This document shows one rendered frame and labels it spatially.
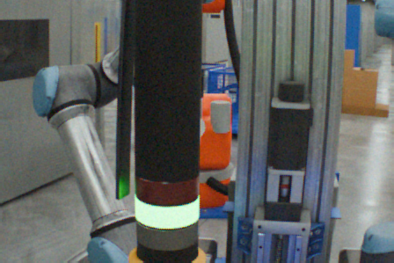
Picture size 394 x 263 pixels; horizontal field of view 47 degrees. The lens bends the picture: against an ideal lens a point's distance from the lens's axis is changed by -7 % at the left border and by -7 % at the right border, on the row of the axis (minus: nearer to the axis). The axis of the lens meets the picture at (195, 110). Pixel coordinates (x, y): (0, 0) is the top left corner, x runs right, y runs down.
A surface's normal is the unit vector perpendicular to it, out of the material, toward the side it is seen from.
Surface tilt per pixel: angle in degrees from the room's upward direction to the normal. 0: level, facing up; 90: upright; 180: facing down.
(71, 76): 47
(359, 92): 90
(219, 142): 90
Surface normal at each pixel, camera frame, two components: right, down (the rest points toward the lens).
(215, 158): 0.08, 0.19
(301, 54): -0.19, 0.18
